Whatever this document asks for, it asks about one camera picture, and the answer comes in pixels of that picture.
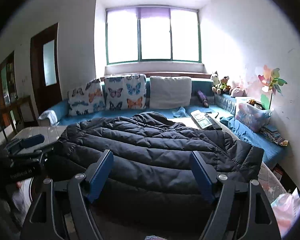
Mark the pink plush pig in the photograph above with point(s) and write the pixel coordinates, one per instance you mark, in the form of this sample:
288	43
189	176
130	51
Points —
237	92

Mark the dark wooden door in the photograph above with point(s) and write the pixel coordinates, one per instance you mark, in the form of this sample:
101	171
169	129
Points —
37	80

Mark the brown plush bear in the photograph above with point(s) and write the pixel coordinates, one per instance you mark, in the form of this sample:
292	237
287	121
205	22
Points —
222	85

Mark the green framed window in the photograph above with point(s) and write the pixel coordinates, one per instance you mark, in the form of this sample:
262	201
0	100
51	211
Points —
152	36

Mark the colourful pinwheel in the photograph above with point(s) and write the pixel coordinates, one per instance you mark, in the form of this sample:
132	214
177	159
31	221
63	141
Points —
271	80

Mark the wooden table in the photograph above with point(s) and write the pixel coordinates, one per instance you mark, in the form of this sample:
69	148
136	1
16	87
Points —
25	101

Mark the stack of colourful cards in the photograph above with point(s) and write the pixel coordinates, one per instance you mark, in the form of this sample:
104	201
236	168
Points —
275	134

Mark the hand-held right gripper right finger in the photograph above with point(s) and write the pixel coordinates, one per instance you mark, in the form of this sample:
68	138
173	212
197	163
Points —
202	177

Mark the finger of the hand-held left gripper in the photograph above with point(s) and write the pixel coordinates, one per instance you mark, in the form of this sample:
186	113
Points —
31	140
30	153

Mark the blue sofa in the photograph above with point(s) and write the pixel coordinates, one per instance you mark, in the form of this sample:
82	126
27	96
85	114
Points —
250	135

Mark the black puffer jacket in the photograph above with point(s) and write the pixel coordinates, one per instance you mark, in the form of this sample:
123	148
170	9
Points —
152	142

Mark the wooden shelf unit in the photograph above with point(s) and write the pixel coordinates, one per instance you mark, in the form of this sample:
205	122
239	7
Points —
10	80

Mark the square butterfly print pillow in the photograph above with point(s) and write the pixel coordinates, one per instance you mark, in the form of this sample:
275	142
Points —
125	92

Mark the white remote control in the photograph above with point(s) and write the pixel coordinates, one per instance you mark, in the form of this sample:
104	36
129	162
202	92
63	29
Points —
200	120

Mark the wide butterfly print pillow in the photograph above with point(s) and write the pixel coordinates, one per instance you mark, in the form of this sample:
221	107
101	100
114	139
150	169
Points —
86	98

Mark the light grey cloth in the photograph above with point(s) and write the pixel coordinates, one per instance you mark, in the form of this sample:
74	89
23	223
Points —
48	117

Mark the black remote control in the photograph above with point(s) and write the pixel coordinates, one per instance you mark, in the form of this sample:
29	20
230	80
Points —
213	123

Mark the grey star quilted mattress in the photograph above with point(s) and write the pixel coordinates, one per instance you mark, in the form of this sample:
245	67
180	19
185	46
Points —
40	130

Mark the plain white pillow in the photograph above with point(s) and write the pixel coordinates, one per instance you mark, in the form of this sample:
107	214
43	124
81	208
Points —
170	92

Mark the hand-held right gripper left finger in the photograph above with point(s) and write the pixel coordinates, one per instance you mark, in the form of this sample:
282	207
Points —
100	177

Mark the clear plastic storage box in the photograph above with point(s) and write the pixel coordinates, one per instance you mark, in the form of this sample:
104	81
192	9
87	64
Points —
252	116

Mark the black and white plush cow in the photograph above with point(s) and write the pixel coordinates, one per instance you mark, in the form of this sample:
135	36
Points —
215	78

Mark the pink plastic bag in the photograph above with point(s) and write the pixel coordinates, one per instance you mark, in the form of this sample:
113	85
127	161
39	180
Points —
287	210

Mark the red and white cardboard box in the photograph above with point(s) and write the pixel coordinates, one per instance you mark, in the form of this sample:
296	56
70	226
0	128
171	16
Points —
278	172

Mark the small blue cloth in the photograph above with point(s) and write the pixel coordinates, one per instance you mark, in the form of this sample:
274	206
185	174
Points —
180	112

